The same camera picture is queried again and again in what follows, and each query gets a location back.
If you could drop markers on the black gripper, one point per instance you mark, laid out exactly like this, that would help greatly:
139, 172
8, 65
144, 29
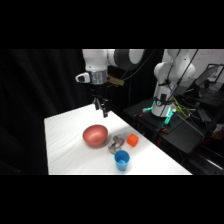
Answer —
99, 90

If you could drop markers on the blue plastic cup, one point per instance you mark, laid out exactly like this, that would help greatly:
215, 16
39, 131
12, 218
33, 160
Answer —
121, 160

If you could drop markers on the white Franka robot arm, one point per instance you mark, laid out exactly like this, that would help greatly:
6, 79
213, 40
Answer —
96, 60

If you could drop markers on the pink bowl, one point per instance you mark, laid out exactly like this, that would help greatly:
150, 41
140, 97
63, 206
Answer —
95, 135

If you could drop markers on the yellow wrist board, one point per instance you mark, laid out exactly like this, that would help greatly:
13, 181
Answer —
115, 81

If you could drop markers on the grey crumpled object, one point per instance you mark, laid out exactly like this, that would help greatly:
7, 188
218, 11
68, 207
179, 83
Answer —
116, 142

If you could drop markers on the orange cube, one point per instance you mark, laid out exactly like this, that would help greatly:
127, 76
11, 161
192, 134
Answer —
132, 140

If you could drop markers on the green base light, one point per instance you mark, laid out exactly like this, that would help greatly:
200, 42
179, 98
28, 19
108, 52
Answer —
168, 116

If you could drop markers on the black curtain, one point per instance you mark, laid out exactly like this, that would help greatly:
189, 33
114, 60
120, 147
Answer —
33, 93

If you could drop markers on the black robot stand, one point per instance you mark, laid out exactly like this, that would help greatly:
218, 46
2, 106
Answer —
180, 133

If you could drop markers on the dark tilted monitor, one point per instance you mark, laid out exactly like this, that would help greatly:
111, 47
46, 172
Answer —
209, 75

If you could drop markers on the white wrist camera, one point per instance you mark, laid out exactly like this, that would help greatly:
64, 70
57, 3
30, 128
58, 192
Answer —
82, 77

